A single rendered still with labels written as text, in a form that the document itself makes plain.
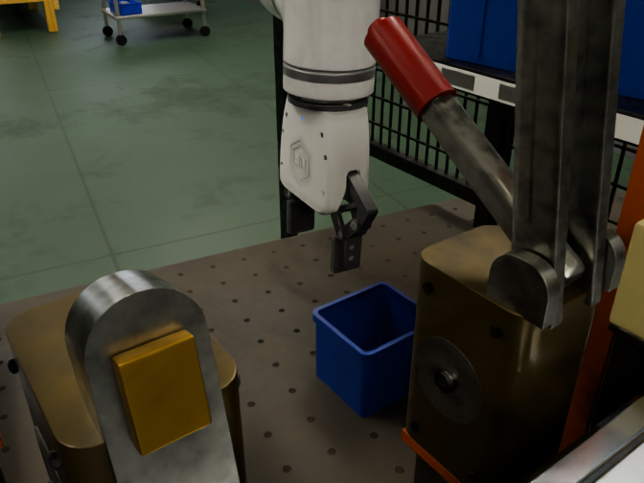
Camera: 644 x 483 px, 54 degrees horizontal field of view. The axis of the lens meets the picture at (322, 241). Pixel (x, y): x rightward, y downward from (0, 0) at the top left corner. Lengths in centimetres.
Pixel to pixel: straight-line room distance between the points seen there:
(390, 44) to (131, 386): 21
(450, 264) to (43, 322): 18
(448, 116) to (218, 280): 68
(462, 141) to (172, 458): 18
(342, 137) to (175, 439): 41
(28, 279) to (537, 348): 225
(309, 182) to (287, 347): 28
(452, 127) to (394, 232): 77
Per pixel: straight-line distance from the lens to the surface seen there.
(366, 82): 58
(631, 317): 36
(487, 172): 29
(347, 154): 57
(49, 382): 22
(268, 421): 72
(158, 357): 18
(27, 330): 25
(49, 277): 243
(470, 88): 74
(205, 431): 21
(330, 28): 55
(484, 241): 33
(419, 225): 109
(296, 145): 61
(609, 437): 30
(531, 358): 29
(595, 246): 29
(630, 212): 37
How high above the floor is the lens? 121
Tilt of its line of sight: 29 degrees down
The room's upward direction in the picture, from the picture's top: straight up
